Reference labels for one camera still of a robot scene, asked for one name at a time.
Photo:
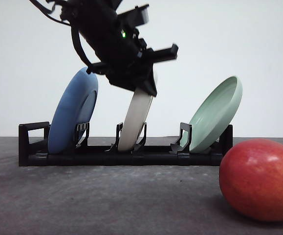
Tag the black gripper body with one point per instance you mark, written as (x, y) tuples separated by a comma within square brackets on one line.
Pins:
[(128, 56)]

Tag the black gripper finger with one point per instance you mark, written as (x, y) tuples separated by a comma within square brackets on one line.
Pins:
[(147, 81)]

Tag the white plate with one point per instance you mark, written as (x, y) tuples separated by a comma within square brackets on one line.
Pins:
[(136, 119)]

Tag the red pomegranate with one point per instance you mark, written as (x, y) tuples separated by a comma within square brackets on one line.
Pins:
[(251, 174)]

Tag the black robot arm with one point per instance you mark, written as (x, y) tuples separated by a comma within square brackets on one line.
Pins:
[(92, 19)]

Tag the blue plate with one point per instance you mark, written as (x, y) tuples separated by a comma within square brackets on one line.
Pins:
[(75, 106)]

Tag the green plate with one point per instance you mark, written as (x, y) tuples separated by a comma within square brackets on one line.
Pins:
[(216, 109)]

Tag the black plastic dish rack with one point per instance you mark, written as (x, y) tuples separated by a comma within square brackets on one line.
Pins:
[(34, 149)]

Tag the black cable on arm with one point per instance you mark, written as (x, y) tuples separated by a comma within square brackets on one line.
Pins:
[(92, 65)]

